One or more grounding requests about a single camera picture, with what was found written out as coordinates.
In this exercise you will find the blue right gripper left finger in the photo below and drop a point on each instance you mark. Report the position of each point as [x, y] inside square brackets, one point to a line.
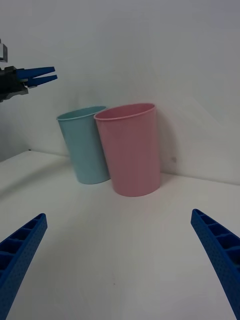
[22, 257]

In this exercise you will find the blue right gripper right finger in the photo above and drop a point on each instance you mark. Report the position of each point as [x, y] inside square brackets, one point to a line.
[222, 260]

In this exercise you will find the pink plastic bin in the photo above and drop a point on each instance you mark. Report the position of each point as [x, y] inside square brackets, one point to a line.
[132, 155]

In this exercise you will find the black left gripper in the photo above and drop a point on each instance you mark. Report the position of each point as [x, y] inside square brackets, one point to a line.
[10, 82]

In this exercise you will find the pale blue plastic bin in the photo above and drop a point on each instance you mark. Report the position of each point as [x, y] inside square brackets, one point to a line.
[82, 150]

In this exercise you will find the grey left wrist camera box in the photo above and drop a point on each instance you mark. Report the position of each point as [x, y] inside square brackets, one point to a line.
[3, 51]

